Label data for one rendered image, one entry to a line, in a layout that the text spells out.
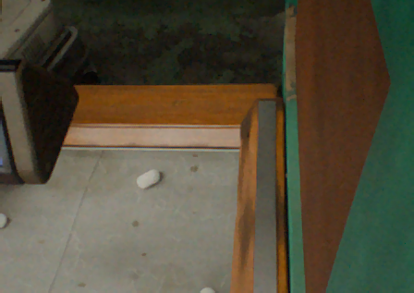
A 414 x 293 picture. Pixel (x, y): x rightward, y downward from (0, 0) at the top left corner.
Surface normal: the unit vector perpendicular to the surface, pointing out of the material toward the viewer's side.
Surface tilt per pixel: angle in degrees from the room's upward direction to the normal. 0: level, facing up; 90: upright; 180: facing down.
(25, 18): 0
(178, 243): 0
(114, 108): 0
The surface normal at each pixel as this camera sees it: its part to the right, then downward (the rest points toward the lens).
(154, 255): -0.11, -0.61
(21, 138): -0.14, 0.35
